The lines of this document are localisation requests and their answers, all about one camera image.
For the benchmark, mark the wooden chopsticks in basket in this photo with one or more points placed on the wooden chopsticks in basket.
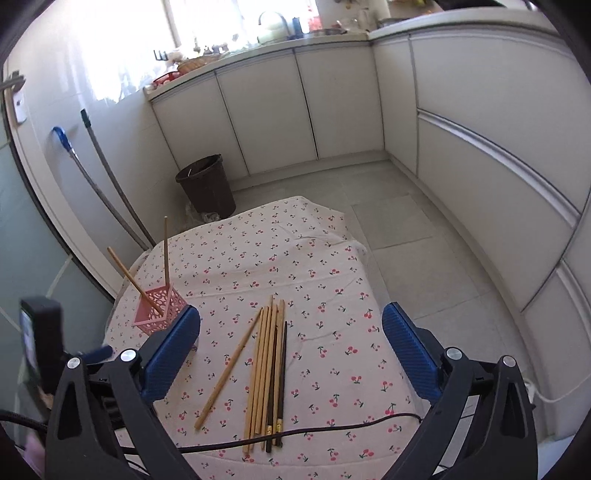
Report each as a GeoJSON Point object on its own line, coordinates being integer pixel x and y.
{"type": "Point", "coordinates": [131, 279]}

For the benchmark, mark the white kitchen countertop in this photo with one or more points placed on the white kitchen countertop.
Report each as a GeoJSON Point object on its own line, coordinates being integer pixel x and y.
{"type": "Point", "coordinates": [258, 50]}

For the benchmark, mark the pink lattice chopstick holder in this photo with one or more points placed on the pink lattice chopstick holder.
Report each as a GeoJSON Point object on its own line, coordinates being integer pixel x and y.
{"type": "Point", "coordinates": [161, 302]}

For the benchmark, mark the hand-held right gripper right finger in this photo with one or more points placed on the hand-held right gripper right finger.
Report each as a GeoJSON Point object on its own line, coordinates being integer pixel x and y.
{"type": "Point", "coordinates": [408, 355]}

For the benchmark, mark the cherry print tablecloth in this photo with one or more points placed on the cherry print tablecloth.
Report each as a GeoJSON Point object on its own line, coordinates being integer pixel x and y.
{"type": "Point", "coordinates": [300, 258]}

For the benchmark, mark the brown trash bin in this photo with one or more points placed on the brown trash bin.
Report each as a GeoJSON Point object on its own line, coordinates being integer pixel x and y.
{"type": "Point", "coordinates": [207, 184]}

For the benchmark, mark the metal pole with black tip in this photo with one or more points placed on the metal pole with black tip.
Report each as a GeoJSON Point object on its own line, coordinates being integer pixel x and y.
{"type": "Point", "coordinates": [115, 184]}

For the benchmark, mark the black small rack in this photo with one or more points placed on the black small rack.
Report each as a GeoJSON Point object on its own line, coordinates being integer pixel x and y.
{"type": "Point", "coordinates": [159, 55]}

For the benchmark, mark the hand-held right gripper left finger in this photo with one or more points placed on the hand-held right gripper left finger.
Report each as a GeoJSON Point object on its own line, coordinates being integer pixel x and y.
{"type": "Point", "coordinates": [171, 355]}

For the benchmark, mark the blue bottle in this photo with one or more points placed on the blue bottle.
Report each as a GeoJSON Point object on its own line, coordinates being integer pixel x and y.
{"type": "Point", "coordinates": [297, 26]}

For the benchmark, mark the kitchen faucet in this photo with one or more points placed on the kitchen faucet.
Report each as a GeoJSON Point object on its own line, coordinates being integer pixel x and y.
{"type": "Point", "coordinates": [272, 18]}

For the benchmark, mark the bundle of chopsticks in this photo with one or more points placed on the bundle of chopsticks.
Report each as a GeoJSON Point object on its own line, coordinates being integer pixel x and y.
{"type": "Point", "coordinates": [228, 369]}

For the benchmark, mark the person's left forearm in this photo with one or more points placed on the person's left forearm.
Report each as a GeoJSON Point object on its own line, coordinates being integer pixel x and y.
{"type": "Point", "coordinates": [34, 454]}

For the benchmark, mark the white kitchen cabinets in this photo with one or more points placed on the white kitchen cabinets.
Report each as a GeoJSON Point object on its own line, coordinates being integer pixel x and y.
{"type": "Point", "coordinates": [461, 92]}

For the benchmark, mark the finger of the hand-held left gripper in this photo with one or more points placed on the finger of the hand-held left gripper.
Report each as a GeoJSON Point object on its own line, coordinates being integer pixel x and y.
{"type": "Point", "coordinates": [99, 354]}

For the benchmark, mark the white power strip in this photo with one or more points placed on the white power strip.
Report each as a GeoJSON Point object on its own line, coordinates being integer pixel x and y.
{"type": "Point", "coordinates": [531, 391]}

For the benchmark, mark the clear plastic bag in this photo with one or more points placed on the clear plastic bag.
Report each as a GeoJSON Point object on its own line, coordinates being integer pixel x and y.
{"type": "Point", "coordinates": [203, 217]}

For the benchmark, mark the woven basket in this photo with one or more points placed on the woven basket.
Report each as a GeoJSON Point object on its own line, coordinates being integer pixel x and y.
{"type": "Point", "coordinates": [198, 66]}

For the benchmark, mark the red plastic basket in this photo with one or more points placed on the red plastic basket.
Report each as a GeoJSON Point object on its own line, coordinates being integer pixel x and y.
{"type": "Point", "coordinates": [167, 79]}

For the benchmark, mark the frosted glass door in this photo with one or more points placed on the frosted glass door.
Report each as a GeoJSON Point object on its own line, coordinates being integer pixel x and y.
{"type": "Point", "coordinates": [32, 258]}

